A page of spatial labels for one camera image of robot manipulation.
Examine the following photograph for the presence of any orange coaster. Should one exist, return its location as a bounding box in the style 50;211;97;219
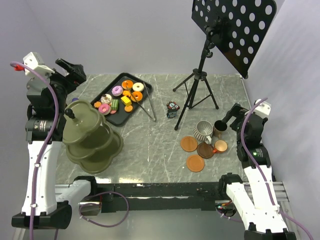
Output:
180;136;198;152
186;154;205;173

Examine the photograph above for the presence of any striped ceramic cup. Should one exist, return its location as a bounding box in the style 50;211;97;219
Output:
193;120;213;145

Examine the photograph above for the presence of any small copper cup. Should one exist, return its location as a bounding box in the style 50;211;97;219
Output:
213;140;228;154

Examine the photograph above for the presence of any orange donut back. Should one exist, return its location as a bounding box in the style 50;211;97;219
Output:
121;79;134;91

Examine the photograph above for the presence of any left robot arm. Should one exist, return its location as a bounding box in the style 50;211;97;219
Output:
11;52;99;230

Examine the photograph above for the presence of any dark brown mug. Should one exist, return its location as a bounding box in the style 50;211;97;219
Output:
213;120;228;139

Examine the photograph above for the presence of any yellow cake block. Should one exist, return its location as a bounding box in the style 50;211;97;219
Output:
120;96;132;106

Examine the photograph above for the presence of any green three-tier serving stand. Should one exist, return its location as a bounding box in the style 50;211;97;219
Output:
62;100;124;174

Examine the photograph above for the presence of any orange donut front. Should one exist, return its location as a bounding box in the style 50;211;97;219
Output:
130;91;143;102

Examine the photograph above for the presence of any green layered cake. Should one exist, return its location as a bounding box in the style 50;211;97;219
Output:
110;99;119;111

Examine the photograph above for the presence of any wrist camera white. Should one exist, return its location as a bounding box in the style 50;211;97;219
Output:
22;52;55;77
253;101;271;119

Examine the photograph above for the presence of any dark brown coaster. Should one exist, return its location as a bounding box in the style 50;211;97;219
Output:
196;142;214;159

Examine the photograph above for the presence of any black base frame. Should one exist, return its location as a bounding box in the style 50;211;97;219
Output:
75;176;230;213

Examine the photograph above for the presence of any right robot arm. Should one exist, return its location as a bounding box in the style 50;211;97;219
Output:
218;99;297;240

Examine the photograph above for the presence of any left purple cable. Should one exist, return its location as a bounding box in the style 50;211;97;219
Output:
9;61;61;240

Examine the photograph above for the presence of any orange star cookie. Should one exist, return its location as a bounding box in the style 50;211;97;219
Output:
122;90;131;98

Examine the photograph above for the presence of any orange round cookie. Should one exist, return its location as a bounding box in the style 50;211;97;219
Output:
124;105;133;113

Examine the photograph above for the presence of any orange coaster left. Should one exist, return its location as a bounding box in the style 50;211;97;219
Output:
180;136;198;152

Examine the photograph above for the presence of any chocolate sprinkle donut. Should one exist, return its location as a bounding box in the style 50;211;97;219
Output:
100;93;113;105

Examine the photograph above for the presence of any orange coaster front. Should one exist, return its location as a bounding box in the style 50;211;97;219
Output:
186;154;205;173

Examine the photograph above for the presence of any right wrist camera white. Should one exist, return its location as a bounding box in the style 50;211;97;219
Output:
253;101;271;119

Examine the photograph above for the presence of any white cream donut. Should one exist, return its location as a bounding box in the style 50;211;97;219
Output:
132;82;145;92

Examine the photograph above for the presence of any black cartoon figurine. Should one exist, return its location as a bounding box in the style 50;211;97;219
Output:
166;101;180;119

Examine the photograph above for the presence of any purple frosted donut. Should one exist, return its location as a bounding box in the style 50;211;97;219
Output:
111;85;124;97

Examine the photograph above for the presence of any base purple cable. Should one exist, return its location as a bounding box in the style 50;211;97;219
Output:
78;191;130;228

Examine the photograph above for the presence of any pink frosted donut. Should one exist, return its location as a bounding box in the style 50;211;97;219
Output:
98;103;111;116

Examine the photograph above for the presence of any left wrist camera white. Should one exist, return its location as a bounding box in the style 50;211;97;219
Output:
22;52;55;77

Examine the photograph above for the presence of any orange donut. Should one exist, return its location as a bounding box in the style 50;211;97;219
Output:
121;79;134;91
130;91;143;102

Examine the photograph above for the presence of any black serving tray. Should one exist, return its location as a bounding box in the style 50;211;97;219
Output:
91;72;153;126

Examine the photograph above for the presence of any black music stand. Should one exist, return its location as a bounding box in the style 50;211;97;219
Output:
172;0;278;131

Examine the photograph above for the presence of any orange flower cookie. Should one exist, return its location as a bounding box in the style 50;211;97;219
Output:
93;101;102;109

